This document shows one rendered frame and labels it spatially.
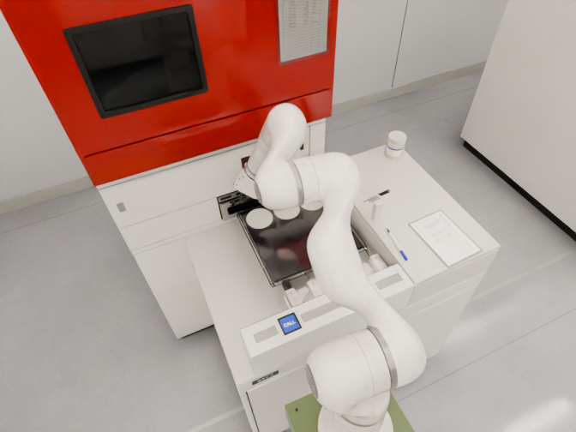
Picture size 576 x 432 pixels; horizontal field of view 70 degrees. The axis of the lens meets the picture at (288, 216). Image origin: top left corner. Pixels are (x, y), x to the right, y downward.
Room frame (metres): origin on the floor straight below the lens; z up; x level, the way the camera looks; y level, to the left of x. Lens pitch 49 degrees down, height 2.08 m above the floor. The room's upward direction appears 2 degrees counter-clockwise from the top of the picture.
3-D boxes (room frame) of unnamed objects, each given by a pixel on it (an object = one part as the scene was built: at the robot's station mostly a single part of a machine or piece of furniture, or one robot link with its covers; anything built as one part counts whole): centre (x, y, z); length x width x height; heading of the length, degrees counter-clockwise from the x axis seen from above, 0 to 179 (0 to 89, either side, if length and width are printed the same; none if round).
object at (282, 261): (0.97, -0.04, 0.90); 0.34 x 0.34 x 0.01; 22
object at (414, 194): (1.03, -0.43, 0.89); 0.62 x 0.35 x 0.14; 22
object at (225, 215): (1.16, 0.06, 0.89); 0.44 x 0.02 x 0.10; 112
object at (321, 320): (0.61, -0.12, 0.89); 0.55 x 0.09 x 0.14; 112
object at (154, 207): (1.10, 0.23, 1.02); 0.82 x 0.03 x 0.40; 112
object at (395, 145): (1.29, -0.45, 1.01); 0.07 x 0.07 x 0.10
